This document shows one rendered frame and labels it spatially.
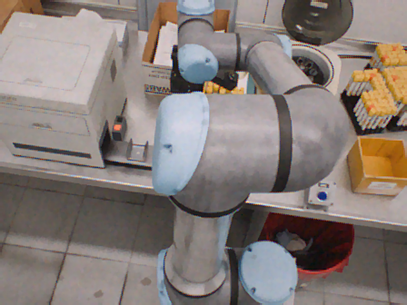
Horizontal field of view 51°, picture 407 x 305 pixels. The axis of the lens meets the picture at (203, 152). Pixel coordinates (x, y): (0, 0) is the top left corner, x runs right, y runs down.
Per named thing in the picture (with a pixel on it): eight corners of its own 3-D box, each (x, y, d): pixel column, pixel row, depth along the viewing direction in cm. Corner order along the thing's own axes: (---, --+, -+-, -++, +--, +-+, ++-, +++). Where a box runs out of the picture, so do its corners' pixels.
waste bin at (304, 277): (240, 295, 192) (254, 264, 155) (246, 221, 212) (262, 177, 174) (323, 308, 191) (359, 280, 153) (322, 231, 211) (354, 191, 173)
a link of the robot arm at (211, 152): (233, 319, 85) (299, 153, 42) (157, 320, 84) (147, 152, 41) (227, 261, 93) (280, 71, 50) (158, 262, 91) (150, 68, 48)
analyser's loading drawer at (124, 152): (93, 160, 122) (90, 151, 118) (99, 142, 126) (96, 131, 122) (163, 171, 122) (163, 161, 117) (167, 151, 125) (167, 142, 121)
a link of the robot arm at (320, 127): (402, 120, 44) (286, 20, 87) (298, 119, 43) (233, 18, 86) (376, 211, 49) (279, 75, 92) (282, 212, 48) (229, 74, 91)
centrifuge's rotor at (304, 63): (268, 93, 135) (272, 77, 129) (278, 59, 143) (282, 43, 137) (316, 105, 133) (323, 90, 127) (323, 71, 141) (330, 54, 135)
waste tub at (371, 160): (352, 193, 123) (364, 176, 115) (345, 154, 130) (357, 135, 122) (397, 197, 123) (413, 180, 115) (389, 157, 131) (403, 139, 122)
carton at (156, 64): (142, 94, 139) (138, 61, 126) (159, 34, 154) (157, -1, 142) (217, 105, 138) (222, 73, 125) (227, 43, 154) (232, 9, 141)
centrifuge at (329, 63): (246, 121, 135) (252, 95, 125) (266, 56, 151) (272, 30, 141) (322, 141, 133) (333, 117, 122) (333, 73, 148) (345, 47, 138)
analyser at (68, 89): (10, 155, 124) (-33, 86, 99) (43, 84, 139) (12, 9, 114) (114, 171, 123) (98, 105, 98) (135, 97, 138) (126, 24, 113)
